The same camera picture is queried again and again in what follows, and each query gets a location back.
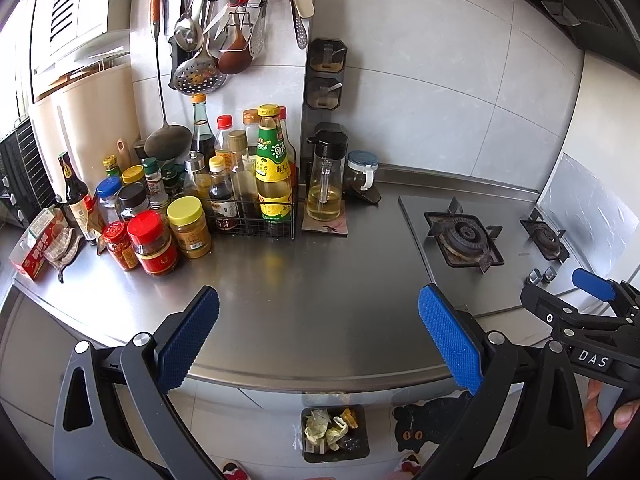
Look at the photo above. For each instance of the orange yellow packet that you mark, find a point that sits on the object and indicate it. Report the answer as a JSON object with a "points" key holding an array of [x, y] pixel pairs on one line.
{"points": [[348, 417]]}

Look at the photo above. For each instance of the green cap spice jar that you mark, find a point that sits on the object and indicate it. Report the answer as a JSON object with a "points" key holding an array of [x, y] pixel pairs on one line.
{"points": [[152, 177]]}

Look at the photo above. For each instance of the black cat floor mat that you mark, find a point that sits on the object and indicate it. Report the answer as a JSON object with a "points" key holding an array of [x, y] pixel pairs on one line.
{"points": [[425, 425]]}

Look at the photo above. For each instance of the hanging kitchen utensils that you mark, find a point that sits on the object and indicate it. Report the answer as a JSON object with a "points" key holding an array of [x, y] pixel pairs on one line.
{"points": [[197, 77]]}

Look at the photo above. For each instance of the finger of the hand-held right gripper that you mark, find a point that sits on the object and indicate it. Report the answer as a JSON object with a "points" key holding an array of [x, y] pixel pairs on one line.
{"points": [[545, 305], [595, 284]]}

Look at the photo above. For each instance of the red chili jar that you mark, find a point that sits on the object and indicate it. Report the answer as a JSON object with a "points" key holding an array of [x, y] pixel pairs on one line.
{"points": [[120, 247]]}

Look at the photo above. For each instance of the glass oil dispenser black lid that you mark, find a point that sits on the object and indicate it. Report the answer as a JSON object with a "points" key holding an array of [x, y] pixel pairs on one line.
{"points": [[326, 180]]}

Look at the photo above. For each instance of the person's right hand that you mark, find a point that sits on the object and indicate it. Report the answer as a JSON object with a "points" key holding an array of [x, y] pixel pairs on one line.
{"points": [[597, 410]]}

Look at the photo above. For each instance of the steel slotted turner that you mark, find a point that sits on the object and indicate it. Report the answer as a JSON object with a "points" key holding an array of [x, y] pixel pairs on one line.
{"points": [[257, 40]]}

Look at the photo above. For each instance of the red cardboard box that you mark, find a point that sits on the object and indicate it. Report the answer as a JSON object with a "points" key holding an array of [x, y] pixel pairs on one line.
{"points": [[37, 255]]}

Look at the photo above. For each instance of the yellow wrapper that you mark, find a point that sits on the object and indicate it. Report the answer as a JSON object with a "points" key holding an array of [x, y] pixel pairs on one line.
{"points": [[316, 425]]}

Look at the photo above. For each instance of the grey base cabinet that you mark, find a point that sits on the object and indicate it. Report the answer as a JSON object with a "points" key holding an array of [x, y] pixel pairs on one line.
{"points": [[30, 360]]}

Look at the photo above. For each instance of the small yellow cap dark bottle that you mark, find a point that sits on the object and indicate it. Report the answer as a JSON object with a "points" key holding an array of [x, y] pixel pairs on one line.
{"points": [[222, 195]]}

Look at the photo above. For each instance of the dark bottle red label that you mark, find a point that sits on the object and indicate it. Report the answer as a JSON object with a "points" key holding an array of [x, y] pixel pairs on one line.
{"points": [[75, 195]]}

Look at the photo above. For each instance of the yellow cap green label bottle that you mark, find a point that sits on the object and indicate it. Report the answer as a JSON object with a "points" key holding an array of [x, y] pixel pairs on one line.
{"points": [[272, 170]]}

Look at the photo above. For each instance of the pink coaster mat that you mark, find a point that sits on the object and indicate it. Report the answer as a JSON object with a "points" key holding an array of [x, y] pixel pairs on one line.
{"points": [[320, 227]]}

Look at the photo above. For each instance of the small green yellow jar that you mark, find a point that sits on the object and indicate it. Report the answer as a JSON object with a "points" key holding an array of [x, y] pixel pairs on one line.
{"points": [[111, 166]]}

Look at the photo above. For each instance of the white cutting board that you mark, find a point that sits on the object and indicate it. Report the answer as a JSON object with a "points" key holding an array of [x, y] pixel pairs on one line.
{"points": [[100, 110]]}

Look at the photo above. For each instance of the black range hood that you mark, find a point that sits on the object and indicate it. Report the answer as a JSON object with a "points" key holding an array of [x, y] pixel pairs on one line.
{"points": [[590, 10]]}

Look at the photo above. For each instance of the dark spice jar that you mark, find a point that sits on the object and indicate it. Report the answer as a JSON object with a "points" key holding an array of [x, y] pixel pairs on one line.
{"points": [[172, 180]]}

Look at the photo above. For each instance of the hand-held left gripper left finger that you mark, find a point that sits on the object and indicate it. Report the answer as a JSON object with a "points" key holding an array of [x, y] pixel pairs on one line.
{"points": [[187, 340]]}

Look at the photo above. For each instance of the black trash bin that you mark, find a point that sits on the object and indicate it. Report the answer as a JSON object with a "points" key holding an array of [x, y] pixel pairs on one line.
{"points": [[310, 456]]}

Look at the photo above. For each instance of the white paper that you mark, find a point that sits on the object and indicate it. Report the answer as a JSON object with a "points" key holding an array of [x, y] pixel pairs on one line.
{"points": [[337, 432]]}

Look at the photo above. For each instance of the steel gas stove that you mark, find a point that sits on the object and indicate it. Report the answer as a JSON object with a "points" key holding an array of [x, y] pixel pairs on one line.
{"points": [[500, 290]]}

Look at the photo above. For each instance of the small yellow lid jar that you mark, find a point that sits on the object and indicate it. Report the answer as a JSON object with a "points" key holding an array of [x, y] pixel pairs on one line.
{"points": [[133, 175]]}

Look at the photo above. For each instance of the dark bottle orange cap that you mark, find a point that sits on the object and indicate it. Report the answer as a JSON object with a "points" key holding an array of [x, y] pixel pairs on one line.
{"points": [[202, 135]]}

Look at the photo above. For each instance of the black toaster oven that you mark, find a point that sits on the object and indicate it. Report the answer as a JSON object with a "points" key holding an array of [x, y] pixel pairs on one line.
{"points": [[25, 170]]}

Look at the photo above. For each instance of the red patterned slipper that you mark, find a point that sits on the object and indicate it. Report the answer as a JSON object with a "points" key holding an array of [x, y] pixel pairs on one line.
{"points": [[410, 465], [235, 472]]}

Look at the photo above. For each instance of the silver lid jar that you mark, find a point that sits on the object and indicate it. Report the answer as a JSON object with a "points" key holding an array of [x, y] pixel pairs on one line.
{"points": [[159, 202]]}

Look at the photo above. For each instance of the aluminium foil splash guard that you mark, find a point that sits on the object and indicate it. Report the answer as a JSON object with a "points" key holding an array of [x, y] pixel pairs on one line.
{"points": [[585, 210]]}

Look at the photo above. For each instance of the brown cap bottle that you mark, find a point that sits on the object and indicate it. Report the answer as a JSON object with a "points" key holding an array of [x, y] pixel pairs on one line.
{"points": [[251, 120]]}

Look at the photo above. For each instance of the steel slotted utensil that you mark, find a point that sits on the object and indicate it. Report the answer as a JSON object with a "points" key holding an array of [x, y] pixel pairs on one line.
{"points": [[300, 35]]}

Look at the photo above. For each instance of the glass jar blue white lid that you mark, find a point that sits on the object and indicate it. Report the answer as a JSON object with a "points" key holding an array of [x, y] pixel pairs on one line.
{"points": [[361, 175]]}

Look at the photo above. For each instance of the small steel ladle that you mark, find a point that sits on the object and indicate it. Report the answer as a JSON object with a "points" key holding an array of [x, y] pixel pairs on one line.
{"points": [[187, 35]]}

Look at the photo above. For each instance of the white louvered panel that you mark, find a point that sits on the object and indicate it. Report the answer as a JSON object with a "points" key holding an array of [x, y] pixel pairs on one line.
{"points": [[65, 0]]}

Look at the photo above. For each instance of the checked oven mitt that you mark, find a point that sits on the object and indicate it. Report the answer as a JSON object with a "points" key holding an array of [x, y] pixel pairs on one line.
{"points": [[62, 247]]}

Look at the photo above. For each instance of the red tall thin bottle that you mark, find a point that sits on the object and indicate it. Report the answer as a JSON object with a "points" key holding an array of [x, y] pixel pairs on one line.
{"points": [[288, 145]]}

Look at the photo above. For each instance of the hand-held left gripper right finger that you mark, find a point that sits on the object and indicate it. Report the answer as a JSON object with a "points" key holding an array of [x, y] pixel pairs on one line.
{"points": [[450, 340]]}

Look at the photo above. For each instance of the red cap sauce bottle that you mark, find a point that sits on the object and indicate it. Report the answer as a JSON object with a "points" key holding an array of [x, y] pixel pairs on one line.
{"points": [[225, 140]]}

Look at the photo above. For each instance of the black lid jar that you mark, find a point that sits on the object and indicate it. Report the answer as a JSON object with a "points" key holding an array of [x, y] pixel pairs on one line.
{"points": [[132, 202]]}

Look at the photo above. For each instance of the glass cruet steel top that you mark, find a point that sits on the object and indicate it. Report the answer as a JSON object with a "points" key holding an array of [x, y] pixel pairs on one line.
{"points": [[196, 180]]}

